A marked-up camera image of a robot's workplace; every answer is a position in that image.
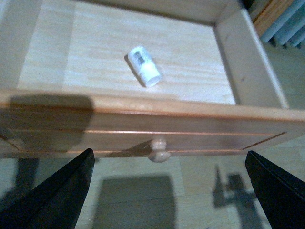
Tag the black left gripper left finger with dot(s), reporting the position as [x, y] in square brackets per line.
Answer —
[56, 203]

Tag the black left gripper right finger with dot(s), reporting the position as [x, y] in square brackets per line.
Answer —
[280, 194]

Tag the wooden drawer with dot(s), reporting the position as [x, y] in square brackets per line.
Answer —
[66, 83]

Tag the white medicine bottle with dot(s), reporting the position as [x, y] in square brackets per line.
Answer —
[144, 66]

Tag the grey curtain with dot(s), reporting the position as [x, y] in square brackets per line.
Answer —
[289, 27]

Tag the wooden nightstand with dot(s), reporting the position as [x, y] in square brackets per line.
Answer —
[265, 12]

